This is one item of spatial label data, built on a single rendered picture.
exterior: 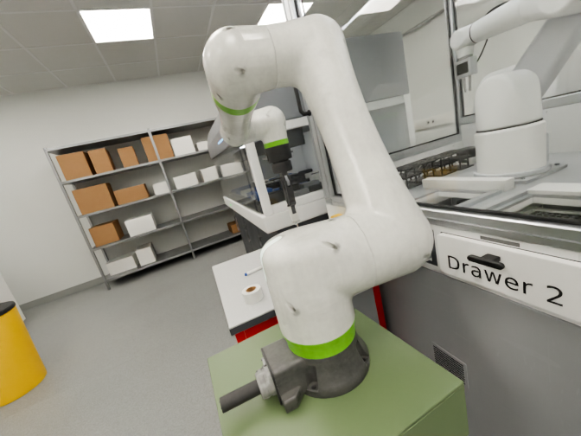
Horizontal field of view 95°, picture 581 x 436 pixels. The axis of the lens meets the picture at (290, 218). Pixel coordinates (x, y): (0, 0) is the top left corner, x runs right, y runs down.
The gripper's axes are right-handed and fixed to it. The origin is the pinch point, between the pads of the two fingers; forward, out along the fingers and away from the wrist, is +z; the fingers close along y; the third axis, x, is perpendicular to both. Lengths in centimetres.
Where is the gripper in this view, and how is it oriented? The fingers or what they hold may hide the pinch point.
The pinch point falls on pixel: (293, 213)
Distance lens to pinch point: 104.6
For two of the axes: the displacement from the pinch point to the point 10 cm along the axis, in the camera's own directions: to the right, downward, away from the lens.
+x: 9.5, -2.8, 1.2
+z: 2.4, 9.4, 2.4
